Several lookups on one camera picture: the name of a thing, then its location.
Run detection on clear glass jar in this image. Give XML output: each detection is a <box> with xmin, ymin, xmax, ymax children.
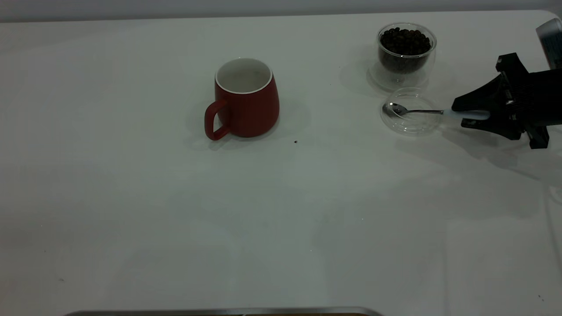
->
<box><xmin>368</xmin><ymin>23</ymin><xmax>437</xmax><ymax>92</ymax></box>

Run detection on red ceramic mug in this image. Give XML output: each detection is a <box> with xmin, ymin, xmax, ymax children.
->
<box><xmin>205</xmin><ymin>58</ymin><xmax>280</xmax><ymax>141</ymax></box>

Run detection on dark coffee beans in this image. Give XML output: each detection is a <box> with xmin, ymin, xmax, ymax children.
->
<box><xmin>379</xmin><ymin>27</ymin><xmax>432</xmax><ymax>74</ymax></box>

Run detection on clear glass lid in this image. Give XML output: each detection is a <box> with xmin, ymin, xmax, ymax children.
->
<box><xmin>380</xmin><ymin>87</ymin><xmax>443</xmax><ymax>135</ymax></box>

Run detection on spoon with pale blue handle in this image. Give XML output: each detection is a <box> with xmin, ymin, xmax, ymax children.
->
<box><xmin>382</xmin><ymin>102</ymin><xmax>490</xmax><ymax>121</ymax></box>

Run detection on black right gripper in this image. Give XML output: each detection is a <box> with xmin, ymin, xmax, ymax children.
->
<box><xmin>452</xmin><ymin>53</ymin><xmax>562</xmax><ymax>150</ymax></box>

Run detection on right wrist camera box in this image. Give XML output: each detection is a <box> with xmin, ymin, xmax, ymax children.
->
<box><xmin>536</xmin><ymin>18</ymin><xmax>562</xmax><ymax>70</ymax></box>

